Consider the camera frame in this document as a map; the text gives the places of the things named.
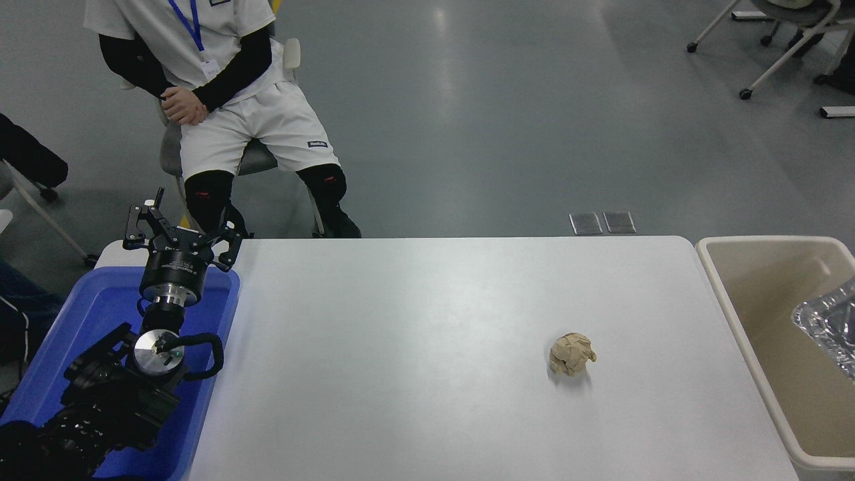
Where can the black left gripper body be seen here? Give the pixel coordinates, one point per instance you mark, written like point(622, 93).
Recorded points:
point(175, 270)

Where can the silver foil tray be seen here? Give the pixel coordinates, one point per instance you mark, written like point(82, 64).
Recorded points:
point(831, 327)

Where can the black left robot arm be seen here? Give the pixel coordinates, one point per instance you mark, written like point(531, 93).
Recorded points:
point(107, 401)

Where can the metal floor plate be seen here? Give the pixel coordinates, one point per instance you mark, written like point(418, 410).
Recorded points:
point(586, 223)
point(619, 222)

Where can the person's left hand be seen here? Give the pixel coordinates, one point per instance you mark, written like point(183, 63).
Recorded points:
point(190, 113)

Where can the person's right hand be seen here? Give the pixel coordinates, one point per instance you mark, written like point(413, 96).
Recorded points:
point(175, 97)

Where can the blue plastic tray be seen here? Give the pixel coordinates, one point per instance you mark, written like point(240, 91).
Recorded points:
point(93, 307)

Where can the grey swivel chair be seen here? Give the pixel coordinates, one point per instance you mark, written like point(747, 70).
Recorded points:
point(257, 160)

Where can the black-backed office chair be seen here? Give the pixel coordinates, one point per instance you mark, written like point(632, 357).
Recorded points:
point(30, 157)

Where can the crumpled tan paper ball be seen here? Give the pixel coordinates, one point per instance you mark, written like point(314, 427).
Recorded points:
point(571, 354)

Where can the large pale plastic bin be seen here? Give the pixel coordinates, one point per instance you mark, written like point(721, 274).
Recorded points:
point(768, 300)

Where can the white metal base bar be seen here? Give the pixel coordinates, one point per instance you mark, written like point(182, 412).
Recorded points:
point(838, 112)
point(745, 15)

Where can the white-legged wheeled chair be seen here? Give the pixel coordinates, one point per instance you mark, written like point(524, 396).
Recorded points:
point(781, 60)

